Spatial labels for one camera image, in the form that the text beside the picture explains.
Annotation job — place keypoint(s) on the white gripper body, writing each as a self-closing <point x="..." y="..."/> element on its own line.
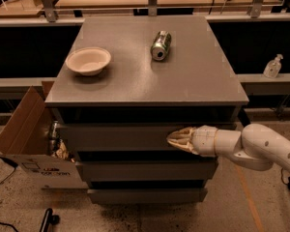
<point x="204" y="140"/>

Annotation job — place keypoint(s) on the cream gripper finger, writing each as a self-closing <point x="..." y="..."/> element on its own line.
<point x="181" y="136"/>
<point x="184" y="145"/>

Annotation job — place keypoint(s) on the grey top drawer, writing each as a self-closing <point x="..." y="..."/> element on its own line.
<point x="102" y="138"/>

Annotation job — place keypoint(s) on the grey drawer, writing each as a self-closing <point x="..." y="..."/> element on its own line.
<point x="102" y="138"/>
<point x="146" y="196"/>
<point x="98" y="171"/>

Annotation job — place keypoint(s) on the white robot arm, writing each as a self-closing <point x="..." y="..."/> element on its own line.
<point x="256" y="147"/>

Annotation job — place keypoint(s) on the grey drawer cabinet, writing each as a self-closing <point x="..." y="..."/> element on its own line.
<point x="193" y="86"/>

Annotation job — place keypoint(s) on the grey middle drawer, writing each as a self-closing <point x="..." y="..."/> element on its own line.
<point x="98" y="171"/>

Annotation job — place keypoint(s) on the grey bottom drawer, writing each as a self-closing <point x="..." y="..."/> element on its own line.
<point x="146" y="196"/>

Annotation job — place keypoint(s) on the green soda can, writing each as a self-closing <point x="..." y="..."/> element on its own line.
<point x="161" y="45"/>

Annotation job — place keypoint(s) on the clear sanitizer pump bottle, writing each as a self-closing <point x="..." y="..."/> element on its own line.
<point x="273" y="67"/>

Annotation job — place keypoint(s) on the white paper bowl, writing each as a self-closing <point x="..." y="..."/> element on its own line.
<point x="88" y="61"/>

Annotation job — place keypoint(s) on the can inside cardboard box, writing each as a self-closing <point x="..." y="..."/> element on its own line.
<point x="53" y="134"/>

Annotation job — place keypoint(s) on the black device bottom left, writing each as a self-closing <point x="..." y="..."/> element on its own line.
<point x="49" y="221"/>

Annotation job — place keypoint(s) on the brown cardboard box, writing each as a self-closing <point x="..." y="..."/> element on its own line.
<point x="25" y="141"/>

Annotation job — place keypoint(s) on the metal railing frame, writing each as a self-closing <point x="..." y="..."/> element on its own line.
<point x="38" y="11"/>

